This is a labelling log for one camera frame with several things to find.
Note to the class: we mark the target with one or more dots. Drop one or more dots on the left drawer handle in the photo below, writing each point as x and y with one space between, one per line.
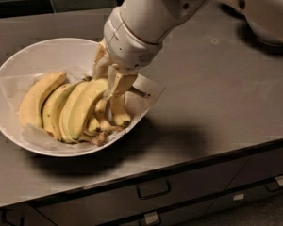
12 217

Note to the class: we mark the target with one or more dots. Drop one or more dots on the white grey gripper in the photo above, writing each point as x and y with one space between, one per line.
127 45

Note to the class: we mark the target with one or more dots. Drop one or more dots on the middle drawer handle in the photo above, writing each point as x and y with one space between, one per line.
152 189

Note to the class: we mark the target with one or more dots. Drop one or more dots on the right drawer handle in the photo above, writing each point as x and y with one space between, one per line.
275 185

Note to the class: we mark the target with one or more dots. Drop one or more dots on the white drawer label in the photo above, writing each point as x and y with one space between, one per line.
238 197

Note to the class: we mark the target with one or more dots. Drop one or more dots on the large white bowl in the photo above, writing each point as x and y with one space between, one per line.
22 70

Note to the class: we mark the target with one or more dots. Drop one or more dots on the lower drawer handle with label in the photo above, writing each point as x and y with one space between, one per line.
150 219

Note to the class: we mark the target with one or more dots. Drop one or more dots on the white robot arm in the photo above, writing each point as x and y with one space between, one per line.
135 31

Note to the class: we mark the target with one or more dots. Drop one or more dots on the long yellow banana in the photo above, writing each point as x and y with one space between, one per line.
66 111

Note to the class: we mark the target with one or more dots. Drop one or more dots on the yellow banana with dark tip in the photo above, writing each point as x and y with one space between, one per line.
83 106

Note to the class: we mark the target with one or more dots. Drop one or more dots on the small yellow inner banana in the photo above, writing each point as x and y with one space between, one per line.
98 121

